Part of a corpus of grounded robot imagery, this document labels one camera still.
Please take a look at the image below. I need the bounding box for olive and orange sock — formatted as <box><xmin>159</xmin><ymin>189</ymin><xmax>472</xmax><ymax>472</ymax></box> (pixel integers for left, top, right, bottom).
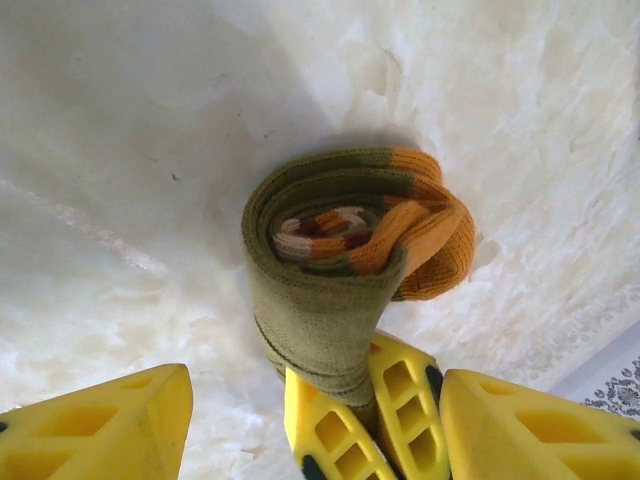
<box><xmin>241</xmin><ymin>146</ymin><xmax>476</xmax><ymax>416</ymax></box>

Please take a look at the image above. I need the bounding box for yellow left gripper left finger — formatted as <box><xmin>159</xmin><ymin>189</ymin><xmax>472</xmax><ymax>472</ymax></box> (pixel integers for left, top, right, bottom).
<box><xmin>0</xmin><ymin>363</ymin><xmax>194</xmax><ymax>480</ymax></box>

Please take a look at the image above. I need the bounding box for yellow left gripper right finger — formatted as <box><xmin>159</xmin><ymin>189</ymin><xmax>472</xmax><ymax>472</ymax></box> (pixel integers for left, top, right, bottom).
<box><xmin>438</xmin><ymin>368</ymin><xmax>640</xmax><ymax>480</ymax></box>

